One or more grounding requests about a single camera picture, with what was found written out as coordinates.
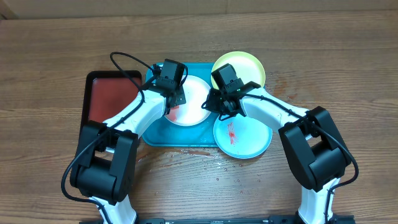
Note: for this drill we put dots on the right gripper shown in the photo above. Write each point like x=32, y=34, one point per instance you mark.
x=214, y=106

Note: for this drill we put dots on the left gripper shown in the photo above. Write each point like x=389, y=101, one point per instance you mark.
x=182, y=98

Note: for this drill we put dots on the white plate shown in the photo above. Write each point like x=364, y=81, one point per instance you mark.
x=191, y=113

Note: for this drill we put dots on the light blue plate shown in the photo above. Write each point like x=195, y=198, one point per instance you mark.
x=242, y=137

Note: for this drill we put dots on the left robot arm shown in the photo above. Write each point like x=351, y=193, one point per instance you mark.
x=104, y=165

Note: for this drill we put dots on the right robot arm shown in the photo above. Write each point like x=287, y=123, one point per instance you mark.
x=315, y=151

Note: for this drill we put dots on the teal plastic tray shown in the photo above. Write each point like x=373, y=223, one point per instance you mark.
x=164, y=133

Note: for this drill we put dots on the black red-lined tray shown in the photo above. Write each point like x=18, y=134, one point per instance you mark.
x=107, y=93

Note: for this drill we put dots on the yellow-green plate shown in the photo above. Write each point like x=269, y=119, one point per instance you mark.
x=247, y=67

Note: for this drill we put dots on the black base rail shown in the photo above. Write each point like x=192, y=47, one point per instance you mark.
x=217, y=220

